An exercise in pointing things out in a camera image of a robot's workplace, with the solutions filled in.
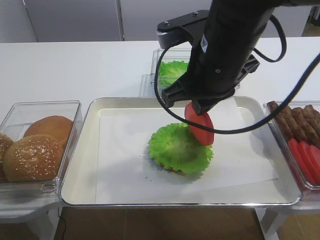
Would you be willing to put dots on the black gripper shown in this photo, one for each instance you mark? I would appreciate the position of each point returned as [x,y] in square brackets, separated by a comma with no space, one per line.
[231,32]

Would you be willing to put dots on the green lettuce in container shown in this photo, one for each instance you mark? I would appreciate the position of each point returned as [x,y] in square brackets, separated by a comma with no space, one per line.
[169,72]

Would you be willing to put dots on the green lettuce leaf on tray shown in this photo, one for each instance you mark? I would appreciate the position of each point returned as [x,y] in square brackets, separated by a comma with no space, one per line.
[175,146]

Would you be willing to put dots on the bun bottom under lettuce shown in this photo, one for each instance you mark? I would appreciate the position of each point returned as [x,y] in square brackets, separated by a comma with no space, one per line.
[171,170]

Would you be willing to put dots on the brown meat patty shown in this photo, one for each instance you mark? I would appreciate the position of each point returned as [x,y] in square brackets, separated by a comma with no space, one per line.
[281,121]
[296,129]
[312,118]
[312,135]

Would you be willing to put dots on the white metal tray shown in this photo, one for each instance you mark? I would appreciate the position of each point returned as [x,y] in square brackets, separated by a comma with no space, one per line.
[80,183]

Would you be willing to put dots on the clear patty tomato container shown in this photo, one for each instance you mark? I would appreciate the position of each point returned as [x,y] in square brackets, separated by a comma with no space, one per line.
[309,191]

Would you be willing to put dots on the white parchment paper sheet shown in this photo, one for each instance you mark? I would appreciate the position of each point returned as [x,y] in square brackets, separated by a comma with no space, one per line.
[240,171]

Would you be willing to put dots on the plain brown bun back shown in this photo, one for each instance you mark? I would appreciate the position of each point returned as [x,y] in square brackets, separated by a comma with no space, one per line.
[58,127]

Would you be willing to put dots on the clear bun container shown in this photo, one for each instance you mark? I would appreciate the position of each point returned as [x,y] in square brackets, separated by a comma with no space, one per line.
[16,122]

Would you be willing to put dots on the sesame bun top front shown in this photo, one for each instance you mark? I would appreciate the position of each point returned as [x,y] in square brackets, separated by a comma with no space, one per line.
[33,158]

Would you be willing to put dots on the sesame bun at left edge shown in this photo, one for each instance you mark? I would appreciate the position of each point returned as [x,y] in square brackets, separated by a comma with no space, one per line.
[5,143]

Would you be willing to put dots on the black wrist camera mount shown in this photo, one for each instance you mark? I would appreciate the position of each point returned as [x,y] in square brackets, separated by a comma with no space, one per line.
[186,28]

